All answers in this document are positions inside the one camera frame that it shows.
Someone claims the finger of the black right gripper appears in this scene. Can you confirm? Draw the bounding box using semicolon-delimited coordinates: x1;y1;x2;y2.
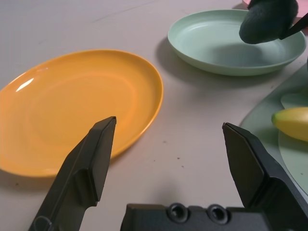
280;12;308;40

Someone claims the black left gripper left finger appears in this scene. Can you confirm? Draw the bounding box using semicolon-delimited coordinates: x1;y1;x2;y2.
28;116;117;231

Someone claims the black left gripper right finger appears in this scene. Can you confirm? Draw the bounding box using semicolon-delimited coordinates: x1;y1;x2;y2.
222;122;308;231

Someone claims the dark green toy avocado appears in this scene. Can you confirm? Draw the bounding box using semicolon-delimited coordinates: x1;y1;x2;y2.
239;0;299;45

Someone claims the yellow toy banana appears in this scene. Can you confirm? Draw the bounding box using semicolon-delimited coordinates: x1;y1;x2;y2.
271;107;308;142

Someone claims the green cutting board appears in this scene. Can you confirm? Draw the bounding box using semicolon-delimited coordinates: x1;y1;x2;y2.
240;64;308;193

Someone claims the yellow plastic plate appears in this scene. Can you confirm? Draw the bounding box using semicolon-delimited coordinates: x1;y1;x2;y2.
0;49;164;178

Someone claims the green plastic plate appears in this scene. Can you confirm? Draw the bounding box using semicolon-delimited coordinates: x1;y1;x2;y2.
167;9;307;77

